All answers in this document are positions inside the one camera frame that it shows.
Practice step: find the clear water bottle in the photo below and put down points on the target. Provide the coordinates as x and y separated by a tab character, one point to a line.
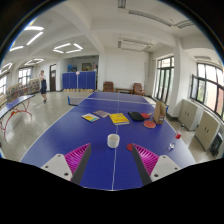
172	145

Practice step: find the person in dark clothes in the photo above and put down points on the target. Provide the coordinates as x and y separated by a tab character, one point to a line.
43	85

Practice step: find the brown armchair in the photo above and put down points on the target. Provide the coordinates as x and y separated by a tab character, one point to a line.
137	89
108	86

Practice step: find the blue folded partition boards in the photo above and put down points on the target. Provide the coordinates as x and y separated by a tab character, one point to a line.
81	80

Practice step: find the beige cabinet far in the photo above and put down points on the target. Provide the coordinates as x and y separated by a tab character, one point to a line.
190	114

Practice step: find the brown cardboard box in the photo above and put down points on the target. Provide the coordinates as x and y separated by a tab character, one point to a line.
159	112

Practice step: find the black paddle case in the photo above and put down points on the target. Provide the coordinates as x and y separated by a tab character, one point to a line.
136	116

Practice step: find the dark door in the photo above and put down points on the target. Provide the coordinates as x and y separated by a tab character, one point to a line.
53	77

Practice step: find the bookshelf with colourful books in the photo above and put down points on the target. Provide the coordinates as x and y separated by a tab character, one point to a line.
17	90

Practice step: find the right brown armchair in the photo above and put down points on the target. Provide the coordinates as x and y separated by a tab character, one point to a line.
137	89

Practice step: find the black box on floor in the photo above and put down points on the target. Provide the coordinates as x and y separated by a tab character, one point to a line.
216	144

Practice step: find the red table tennis paddle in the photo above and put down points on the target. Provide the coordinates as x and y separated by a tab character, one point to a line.
149	124

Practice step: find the purple grey booklet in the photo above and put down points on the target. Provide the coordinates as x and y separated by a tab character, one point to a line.
101	113

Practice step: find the beige cabinet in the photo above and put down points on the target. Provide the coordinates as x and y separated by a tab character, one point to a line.
190	114
207	130

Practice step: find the red round lid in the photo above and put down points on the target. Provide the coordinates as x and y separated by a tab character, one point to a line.
129	147

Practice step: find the blue table tennis table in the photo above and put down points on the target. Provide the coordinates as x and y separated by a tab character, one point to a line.
107	168

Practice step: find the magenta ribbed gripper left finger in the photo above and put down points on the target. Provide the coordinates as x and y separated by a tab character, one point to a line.
71	166

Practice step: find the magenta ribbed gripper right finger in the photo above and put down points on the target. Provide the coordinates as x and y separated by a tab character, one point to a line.
152	167

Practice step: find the beige cabinet near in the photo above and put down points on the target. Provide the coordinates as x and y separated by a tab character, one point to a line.
207	130

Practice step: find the left blue ping-pong table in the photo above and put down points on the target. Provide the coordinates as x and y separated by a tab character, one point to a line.
19	105

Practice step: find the left brown armchair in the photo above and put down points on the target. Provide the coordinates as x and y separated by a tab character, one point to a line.
108	86

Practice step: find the small wooden coffee table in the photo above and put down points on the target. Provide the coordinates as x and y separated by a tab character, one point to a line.
123	90

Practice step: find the small yellow blue book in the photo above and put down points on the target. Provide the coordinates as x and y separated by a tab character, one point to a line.
90	117

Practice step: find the red drink bottle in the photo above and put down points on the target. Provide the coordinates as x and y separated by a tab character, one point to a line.
179	132

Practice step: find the white paper cup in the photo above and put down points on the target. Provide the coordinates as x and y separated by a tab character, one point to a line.
113	140

